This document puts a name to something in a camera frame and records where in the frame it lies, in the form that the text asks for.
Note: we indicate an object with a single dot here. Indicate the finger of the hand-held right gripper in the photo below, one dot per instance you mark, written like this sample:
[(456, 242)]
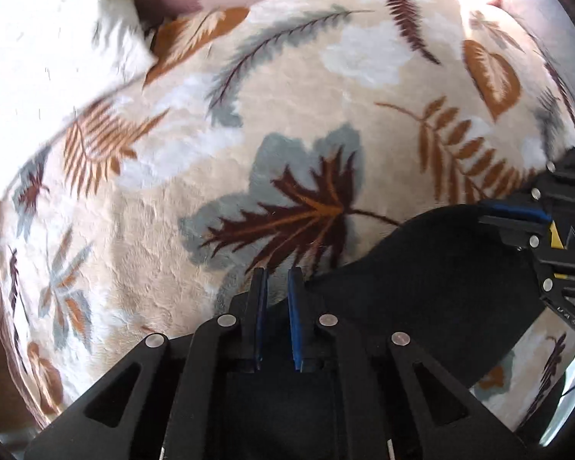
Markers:
[(512, 230), (510, 208)]

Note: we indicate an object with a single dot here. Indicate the leaf print fleece blanket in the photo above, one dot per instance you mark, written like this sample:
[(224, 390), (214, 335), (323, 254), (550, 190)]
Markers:
[(278, 105)]

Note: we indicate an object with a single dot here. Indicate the white quilted pillow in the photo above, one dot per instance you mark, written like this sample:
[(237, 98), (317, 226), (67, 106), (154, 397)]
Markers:
[(43, 57)]

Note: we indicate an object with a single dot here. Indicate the black pants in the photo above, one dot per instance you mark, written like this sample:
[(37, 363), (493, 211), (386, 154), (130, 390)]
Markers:
[(436, 278)]

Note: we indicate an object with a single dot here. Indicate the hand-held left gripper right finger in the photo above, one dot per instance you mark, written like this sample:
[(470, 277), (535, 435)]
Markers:
[(294, 318)]

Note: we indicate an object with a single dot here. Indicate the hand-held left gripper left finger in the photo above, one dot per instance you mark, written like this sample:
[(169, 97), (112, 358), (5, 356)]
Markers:
[(260, 318)]

